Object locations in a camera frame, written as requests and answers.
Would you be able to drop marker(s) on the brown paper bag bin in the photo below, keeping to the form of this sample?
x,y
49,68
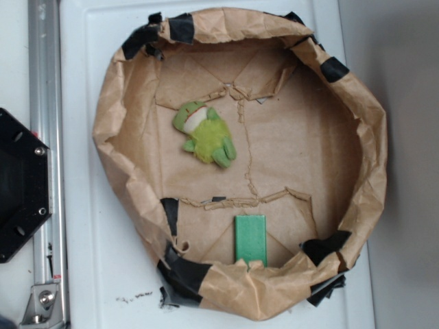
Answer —
x,y
311,144

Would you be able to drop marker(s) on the metal corner bracket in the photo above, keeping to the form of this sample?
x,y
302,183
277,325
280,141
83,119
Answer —
x,y
44,309

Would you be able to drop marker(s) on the green plush frog toy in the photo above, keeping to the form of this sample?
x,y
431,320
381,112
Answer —
x,y
208,136

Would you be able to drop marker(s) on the aluminium extrusion rail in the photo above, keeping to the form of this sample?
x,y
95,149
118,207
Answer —
x,y
49,242

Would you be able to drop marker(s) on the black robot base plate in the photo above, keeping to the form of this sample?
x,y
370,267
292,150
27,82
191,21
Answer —
x,y
24,185

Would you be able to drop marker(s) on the green rectangular block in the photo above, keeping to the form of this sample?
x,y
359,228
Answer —
x,y
251,239

